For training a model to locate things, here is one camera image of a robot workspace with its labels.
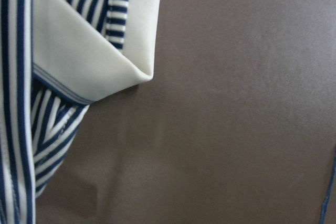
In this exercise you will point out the navy white striped polo shirt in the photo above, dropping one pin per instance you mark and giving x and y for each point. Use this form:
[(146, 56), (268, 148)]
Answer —
[(57, 58)]

